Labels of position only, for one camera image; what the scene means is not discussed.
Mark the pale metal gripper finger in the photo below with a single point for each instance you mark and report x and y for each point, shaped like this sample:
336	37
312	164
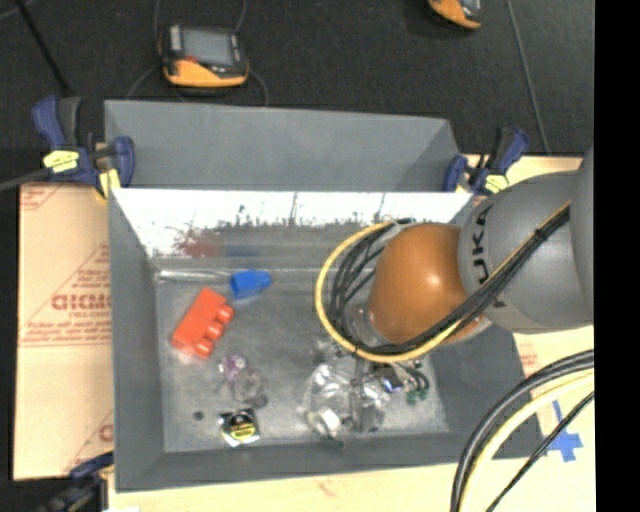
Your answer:
357	405
371	414

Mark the black and yellow tape measure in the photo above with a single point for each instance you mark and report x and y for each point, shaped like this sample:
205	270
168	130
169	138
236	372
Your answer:
239	426

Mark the clear glass thing, purple print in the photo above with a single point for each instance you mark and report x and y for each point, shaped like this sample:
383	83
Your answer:
239	376

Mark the blue plastic cap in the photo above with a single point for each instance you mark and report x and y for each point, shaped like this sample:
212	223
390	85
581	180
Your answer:
249	283

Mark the orange-red toy brick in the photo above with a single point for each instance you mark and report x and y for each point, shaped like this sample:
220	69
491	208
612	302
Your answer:
200	320

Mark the grey metal bin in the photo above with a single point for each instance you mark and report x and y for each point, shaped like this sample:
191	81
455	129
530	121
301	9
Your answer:
280	150

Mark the brown cardboard board, red print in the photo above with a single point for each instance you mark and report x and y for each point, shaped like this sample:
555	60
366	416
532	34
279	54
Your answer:
60	310

